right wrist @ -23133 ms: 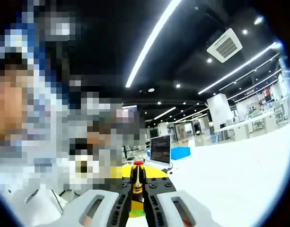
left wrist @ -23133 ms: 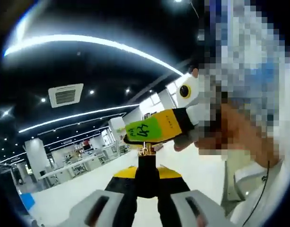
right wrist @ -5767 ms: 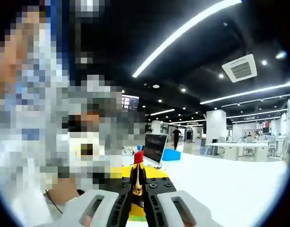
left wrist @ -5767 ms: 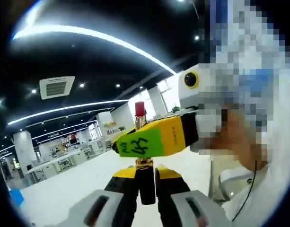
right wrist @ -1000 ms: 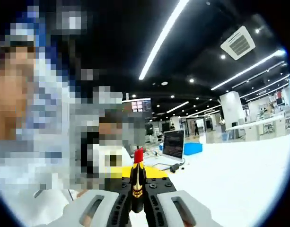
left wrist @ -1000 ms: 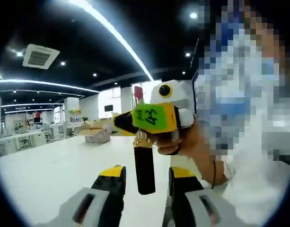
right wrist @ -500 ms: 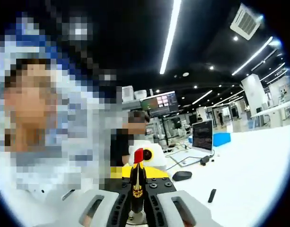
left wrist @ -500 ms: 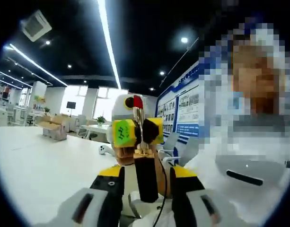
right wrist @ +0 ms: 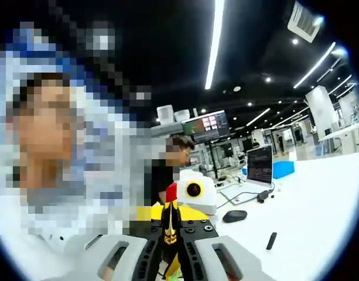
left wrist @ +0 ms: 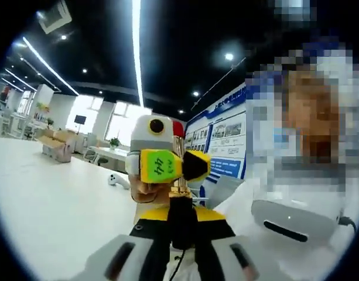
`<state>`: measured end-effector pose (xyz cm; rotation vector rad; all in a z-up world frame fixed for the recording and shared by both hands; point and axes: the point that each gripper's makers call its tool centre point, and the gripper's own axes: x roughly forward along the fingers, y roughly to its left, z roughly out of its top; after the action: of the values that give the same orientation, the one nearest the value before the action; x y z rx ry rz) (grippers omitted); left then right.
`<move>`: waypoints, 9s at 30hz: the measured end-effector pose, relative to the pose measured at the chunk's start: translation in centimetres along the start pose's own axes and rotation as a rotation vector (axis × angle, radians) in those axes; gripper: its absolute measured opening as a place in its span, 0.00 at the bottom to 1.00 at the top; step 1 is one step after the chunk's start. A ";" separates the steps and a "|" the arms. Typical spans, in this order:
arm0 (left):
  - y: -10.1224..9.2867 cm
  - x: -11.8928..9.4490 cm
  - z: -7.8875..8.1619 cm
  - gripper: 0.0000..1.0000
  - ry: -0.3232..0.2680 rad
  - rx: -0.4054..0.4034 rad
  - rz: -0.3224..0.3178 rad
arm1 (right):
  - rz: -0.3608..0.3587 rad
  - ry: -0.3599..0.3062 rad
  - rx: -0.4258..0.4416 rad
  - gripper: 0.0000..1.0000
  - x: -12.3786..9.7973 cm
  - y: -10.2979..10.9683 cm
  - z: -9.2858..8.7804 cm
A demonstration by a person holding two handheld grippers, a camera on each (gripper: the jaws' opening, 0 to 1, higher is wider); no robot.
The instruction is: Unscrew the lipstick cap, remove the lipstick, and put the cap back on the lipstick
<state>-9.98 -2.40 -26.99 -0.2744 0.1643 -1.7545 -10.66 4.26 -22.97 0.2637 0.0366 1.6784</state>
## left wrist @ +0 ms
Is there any black gold lipstick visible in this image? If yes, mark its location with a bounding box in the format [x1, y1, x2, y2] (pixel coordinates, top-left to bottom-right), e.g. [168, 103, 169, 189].
[168, 120, 197, 250]

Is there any person's right hand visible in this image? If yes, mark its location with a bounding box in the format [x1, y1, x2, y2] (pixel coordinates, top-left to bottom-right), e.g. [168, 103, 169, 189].
[128, 174, 173, 205]

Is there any white office desk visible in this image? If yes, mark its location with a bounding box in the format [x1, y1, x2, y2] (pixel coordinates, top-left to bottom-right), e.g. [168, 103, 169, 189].
[90, 145, 130, 173]

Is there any white handheld controller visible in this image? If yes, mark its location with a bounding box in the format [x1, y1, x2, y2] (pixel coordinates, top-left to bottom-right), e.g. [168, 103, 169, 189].
[108, 173, 130, 188]

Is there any white office chair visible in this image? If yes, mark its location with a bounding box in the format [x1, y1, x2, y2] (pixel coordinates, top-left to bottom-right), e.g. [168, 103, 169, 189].
[84, 133, 102, 165]

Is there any person's white shirt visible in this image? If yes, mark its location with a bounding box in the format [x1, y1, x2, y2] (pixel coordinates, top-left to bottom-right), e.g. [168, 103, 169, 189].
[210, 177, 355, 281]

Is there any black monitor on stand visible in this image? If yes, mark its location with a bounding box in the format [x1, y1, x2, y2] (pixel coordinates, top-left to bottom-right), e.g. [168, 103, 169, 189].
[74, 115, 87, 132]

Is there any long ceiling light strip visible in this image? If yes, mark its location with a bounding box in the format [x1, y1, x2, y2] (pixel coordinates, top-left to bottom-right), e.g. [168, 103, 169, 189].
[22, 36, 80, 96]
[131, 0, 145, 107]

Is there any open cardboard box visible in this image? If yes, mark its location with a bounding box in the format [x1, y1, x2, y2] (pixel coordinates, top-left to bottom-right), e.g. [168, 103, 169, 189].
[38, 128, 76, 163]

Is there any white ceiling air vent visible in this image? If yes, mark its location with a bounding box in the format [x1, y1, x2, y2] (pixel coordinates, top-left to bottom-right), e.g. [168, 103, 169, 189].
[35, 0, 73, 33]

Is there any blue white wall poster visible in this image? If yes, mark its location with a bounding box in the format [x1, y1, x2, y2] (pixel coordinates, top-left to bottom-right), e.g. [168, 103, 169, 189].
[183, 81, 247, 203]

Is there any black wrist cord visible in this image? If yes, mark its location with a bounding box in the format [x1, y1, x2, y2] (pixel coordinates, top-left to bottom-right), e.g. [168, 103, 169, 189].
[169, 248, 186, 281]

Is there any dark device cable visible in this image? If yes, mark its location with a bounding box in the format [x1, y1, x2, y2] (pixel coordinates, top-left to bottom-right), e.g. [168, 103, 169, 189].
[339, 215, 357, 234]

